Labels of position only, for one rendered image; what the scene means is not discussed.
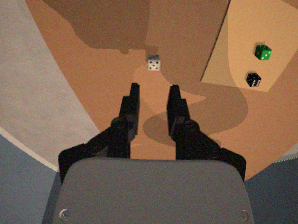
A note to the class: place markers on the tan flat mat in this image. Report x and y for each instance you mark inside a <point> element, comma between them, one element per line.
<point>246,24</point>

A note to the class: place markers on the white die with black pips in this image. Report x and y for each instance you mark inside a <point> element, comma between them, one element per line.
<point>153,62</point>

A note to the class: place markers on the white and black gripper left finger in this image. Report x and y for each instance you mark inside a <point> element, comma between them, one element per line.
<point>117,138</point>

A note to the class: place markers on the green die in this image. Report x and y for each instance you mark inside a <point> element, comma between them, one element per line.
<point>263,52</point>

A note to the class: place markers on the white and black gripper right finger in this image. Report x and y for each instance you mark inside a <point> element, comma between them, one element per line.
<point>191,143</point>

